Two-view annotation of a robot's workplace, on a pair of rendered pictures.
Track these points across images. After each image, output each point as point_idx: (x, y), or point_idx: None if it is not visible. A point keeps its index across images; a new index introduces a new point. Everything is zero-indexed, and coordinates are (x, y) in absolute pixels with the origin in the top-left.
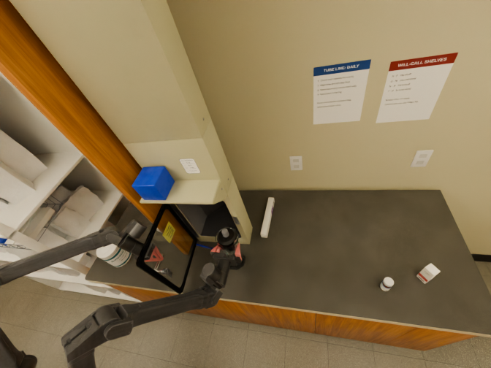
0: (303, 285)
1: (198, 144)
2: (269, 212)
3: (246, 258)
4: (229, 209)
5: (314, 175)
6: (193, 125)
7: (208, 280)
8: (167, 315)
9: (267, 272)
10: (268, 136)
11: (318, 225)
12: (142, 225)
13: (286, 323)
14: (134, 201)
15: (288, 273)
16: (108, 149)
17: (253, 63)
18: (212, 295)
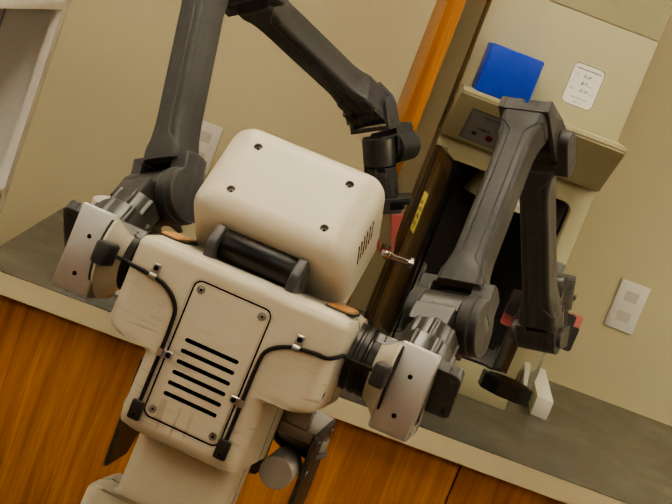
0: (666, 499)
1: (641, 49)
2: (546, 381)
3: (505, 422)
4: (561, 242)
5: (649, 367)
6: (664, 14)
7: (563, 289)
8: (550, 245)
9: (571, 457)
10: (607, 200)
11: (664, 452)
12: (420, 143)
13: None
14: (429, 89)
15: (624, 476)
16: None
17: (669, 40)
18: (562, 324)
